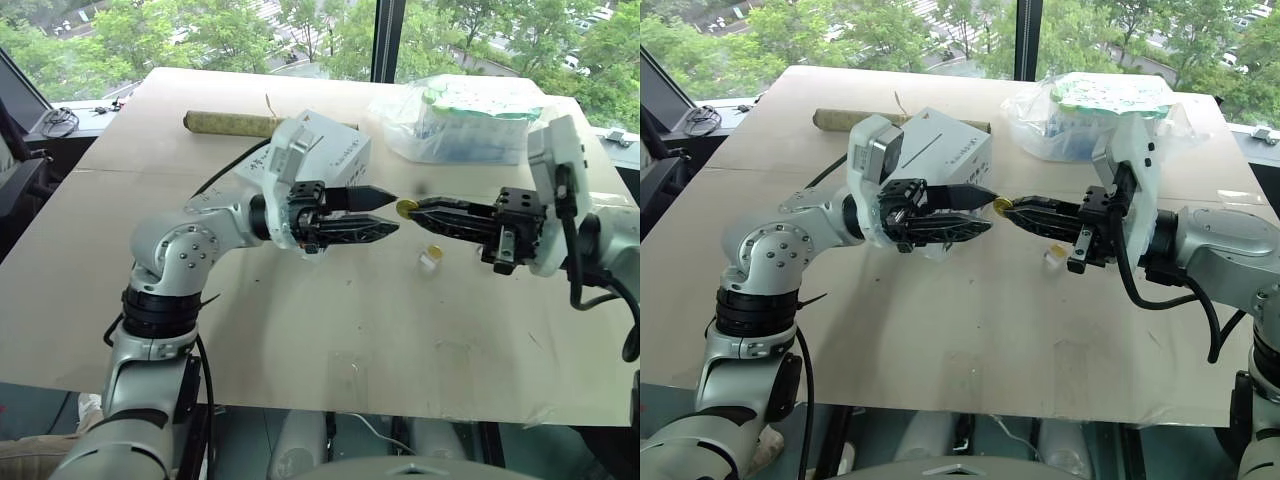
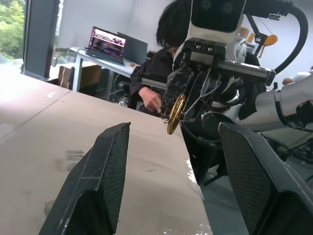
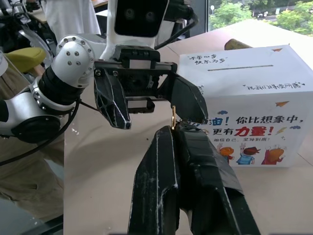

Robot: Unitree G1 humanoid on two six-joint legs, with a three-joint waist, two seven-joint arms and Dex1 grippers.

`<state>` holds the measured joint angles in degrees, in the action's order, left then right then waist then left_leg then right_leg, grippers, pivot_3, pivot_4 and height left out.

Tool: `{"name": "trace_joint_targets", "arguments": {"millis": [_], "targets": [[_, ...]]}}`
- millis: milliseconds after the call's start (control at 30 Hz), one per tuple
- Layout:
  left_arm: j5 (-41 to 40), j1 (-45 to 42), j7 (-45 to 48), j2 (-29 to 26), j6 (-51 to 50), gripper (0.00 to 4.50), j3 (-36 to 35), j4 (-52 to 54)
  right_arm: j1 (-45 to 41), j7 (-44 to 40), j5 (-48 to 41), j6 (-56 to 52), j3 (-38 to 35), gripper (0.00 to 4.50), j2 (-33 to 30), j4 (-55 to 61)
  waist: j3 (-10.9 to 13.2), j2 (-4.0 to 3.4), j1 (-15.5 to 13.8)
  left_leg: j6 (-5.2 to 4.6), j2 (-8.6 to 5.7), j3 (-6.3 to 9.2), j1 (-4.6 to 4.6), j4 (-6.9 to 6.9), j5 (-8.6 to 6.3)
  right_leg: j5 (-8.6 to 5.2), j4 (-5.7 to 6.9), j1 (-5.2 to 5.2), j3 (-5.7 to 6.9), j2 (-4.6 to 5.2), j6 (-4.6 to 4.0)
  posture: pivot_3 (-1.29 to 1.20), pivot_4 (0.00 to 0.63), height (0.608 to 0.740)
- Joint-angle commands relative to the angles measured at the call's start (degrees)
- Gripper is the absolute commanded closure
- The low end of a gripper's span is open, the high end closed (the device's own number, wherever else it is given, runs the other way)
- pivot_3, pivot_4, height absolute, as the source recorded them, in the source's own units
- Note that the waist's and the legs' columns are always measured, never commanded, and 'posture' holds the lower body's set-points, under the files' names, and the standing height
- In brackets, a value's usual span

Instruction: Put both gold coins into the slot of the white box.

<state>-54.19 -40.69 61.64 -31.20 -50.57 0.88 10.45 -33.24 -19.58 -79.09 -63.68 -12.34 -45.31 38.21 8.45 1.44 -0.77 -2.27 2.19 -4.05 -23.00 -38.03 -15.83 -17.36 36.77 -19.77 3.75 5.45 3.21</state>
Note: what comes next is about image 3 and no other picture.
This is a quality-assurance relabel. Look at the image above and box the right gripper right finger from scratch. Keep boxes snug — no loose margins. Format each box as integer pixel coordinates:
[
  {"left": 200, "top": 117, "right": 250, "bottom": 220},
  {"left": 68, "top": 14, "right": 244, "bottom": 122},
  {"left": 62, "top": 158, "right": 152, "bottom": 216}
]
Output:
[{"left": 176, "top": 121, "right": 261, "bottom": 235}]

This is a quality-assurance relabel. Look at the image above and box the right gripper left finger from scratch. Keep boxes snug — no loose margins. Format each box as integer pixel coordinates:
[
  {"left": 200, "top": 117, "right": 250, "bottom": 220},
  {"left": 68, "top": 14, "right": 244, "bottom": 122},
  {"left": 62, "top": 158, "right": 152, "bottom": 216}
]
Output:
[{"left": 127, "top": 125, "right": 181, "bottom": 235}]

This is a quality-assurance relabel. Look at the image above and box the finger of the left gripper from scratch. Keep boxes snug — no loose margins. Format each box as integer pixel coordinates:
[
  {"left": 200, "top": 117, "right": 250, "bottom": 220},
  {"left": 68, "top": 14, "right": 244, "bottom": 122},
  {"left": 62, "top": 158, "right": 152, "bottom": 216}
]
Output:
[
  {"left": 93, "top": 70, "right": 133, "bottom": 130},
  {"left": 160, "top": 71, "right": 209, "bottom": 123}
]

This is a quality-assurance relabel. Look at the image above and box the gold coin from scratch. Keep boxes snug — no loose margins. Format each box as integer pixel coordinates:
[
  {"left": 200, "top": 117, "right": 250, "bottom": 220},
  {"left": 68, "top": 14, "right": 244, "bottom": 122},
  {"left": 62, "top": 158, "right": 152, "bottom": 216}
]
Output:
[{"left": 171, "top": 105, "right": 178, "bottom": 131}]

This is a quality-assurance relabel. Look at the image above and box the white printed slot box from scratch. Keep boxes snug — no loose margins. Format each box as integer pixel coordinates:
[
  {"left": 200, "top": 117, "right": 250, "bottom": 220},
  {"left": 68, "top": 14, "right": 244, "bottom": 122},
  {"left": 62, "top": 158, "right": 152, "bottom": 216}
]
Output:
[{"left": 179, "top": 44, "right": 313, "bottom": 168}]

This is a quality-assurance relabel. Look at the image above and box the gold-brown flat object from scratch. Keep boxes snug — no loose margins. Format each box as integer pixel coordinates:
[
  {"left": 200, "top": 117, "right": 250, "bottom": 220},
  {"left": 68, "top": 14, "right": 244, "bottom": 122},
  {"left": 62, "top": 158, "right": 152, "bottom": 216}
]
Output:
[{"left": 224, "top": 38, "right": 252, "bottom": 50}]

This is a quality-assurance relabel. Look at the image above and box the person in white shirt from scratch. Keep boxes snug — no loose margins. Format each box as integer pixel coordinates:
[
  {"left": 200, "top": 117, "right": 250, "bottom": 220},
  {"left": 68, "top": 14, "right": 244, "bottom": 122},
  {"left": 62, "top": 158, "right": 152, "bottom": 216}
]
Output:
[{"left": 41, "top": 0, "right": 101, "bottom": 38}]

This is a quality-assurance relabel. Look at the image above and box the yellow-green chair seat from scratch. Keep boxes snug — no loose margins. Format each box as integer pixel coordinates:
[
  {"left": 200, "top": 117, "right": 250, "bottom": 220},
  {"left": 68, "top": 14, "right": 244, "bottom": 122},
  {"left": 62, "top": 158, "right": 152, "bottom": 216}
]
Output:
[{"left": 4, "top": 47, "right": 47, "bottom": 74}]

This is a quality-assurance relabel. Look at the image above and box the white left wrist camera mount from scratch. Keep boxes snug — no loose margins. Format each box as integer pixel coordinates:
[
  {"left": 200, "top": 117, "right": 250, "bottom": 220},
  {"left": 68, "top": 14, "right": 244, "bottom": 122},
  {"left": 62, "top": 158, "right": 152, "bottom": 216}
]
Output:
[{"left": 101, "top": 0, "right": 171, "bottom": 61}]

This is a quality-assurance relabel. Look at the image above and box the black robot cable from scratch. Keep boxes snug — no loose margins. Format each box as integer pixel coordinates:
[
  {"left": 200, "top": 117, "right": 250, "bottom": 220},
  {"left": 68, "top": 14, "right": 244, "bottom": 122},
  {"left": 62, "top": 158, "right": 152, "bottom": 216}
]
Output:
[
  {"left": 154, "top": 0, "right": 199, "bottom": 50},
  {"left": 0, "top": 97, "right": 81, "bottom": 166}
]

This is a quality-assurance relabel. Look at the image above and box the black window frame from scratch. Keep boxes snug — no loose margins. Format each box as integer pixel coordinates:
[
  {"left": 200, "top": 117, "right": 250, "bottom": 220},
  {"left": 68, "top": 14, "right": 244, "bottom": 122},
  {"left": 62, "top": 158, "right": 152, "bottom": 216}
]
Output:
[{"left": 189, "top": 0, "right": 210, "bottom": 39}]

